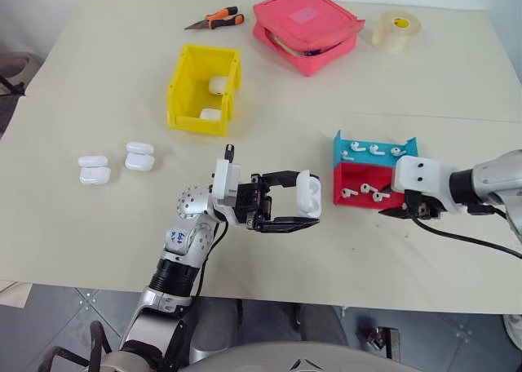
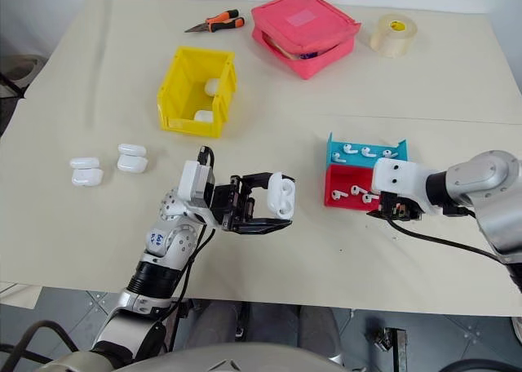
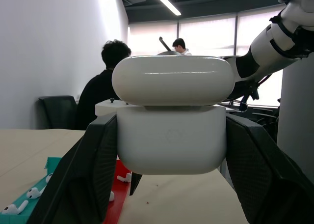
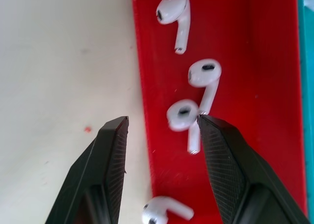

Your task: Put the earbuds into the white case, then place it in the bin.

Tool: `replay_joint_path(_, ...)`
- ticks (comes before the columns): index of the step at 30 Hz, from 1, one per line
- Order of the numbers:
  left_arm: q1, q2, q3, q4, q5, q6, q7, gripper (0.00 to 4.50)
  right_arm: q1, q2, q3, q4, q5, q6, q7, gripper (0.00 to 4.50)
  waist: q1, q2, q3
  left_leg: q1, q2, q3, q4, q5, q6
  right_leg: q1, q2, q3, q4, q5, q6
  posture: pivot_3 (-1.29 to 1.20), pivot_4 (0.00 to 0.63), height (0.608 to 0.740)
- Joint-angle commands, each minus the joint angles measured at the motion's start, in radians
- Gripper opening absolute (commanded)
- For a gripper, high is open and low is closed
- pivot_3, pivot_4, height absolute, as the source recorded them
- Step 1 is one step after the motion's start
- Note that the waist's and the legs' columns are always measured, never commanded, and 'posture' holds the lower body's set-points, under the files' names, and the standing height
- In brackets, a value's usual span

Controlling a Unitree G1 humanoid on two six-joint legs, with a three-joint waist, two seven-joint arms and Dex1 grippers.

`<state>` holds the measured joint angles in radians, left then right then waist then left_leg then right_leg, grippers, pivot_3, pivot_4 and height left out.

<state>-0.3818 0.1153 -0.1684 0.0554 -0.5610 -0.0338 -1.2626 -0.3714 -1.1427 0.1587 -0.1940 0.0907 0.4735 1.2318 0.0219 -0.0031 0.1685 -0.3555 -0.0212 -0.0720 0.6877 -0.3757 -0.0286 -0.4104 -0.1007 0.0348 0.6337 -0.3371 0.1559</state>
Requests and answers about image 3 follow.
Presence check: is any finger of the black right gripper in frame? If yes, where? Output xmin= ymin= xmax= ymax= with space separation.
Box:
xmin=129 ymin=171 xmax=143 ymax=196

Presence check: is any white earbud charging case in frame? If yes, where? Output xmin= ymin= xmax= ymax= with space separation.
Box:
xmin=111 ymin=55 xmax=236 ymax=175

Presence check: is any black angled rod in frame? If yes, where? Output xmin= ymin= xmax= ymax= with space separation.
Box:
xmin=158 ymin=36 xmax=174 ymax=52

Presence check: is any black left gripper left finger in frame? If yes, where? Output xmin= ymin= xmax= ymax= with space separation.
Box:
xmin=26 ymin=113 xmax=119 ymax=224

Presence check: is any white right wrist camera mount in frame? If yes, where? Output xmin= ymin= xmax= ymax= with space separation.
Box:
xmin=95 ymin=98 xmax=129 ymax=116

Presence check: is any red plastic tray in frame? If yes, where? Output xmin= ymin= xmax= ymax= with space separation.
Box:
xmin=103 ymin=160 xmax=132 ymax=224

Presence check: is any person in white top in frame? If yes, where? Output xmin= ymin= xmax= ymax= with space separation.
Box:
xmin=171 ymin=38 xmax=192 ymax=56

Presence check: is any person in black top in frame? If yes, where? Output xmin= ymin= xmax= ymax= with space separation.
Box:
xmin=75 ymin=39 xmax=132 ymax=131

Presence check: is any teal plastic tray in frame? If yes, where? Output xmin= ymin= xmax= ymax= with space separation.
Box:
xmin=0 ymin=157 xmax=62 ymax=224

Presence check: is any black office chair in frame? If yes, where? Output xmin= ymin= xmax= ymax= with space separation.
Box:
xmin=252 ymin=106 xmax=279 ymax=136
xmin=38 ymin=95 xmax=78 ymax=130

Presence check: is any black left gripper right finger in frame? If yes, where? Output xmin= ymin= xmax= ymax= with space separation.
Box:
xmin=225 ymin=113 xmax=314 ymax=224

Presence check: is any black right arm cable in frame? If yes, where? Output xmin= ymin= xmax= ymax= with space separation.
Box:
xmin=228 ymin=73 xmax=273 ymax=112

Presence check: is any long ceiling light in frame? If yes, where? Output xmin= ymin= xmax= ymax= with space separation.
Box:
xmin=147 ymin=0 xmax=182 ymax=16

